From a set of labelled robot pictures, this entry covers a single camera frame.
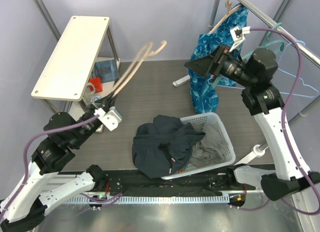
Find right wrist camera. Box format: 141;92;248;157
229;26;251;52

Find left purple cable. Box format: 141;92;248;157
0;113;101;218

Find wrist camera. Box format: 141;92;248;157
229;26;251;52
94;106;123;131

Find grey cloth in basket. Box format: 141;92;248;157
190;123;228;167

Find white laundry basket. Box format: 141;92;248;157
162;113;236;180

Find red box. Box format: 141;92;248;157
89;77;103;93

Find clear glass mug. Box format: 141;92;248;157
82;82;96;105

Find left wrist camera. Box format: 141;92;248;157
94;106;123;131

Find metal clothes rack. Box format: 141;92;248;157
172;0;320;165

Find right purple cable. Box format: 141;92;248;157
248;27;320;215

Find dark navy shorts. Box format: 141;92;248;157
132;115;206;179

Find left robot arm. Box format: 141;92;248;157
0;93;122;232

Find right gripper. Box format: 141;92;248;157
185;43;256;87

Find blue book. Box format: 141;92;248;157
91;59;119;83

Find teal plastic hanger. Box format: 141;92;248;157
206;21;285;87

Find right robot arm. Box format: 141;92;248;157
184;45;320;201

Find white side shelf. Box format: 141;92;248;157
31;15;120;120

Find beige wooden hanger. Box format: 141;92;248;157
208;0;243;34

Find purple cable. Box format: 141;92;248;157
248;27;320;215
0;113;101;218

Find blue floral shorts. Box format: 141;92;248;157
185;4;249;114

